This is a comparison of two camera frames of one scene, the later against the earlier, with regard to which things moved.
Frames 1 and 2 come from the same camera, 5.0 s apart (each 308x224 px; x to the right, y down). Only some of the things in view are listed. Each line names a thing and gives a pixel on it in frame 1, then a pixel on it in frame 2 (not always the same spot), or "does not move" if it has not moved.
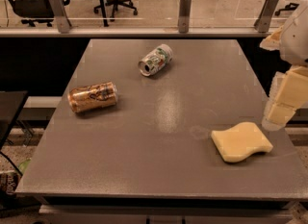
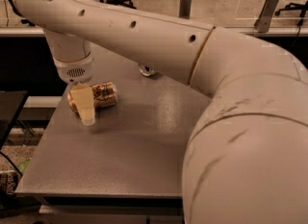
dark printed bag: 9,182 does not move
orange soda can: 91,97 does not move
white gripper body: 296,40 to 74,71
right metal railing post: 263,22 does not move
